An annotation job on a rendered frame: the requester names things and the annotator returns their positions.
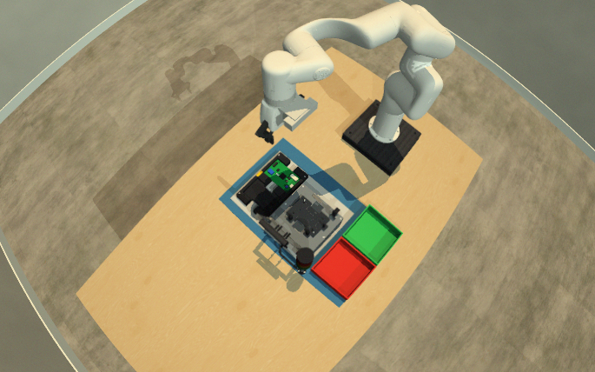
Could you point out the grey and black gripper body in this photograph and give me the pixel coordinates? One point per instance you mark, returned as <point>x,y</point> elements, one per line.
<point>272,115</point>

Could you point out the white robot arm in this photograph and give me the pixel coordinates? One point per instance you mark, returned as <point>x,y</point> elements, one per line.
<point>414,87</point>

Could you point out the green bin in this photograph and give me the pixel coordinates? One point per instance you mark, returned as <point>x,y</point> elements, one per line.
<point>373,235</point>

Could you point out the green circuit board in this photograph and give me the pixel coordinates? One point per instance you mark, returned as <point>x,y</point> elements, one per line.
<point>281,175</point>

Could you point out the red bin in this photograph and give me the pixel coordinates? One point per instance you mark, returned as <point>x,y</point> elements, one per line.
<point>345,267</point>

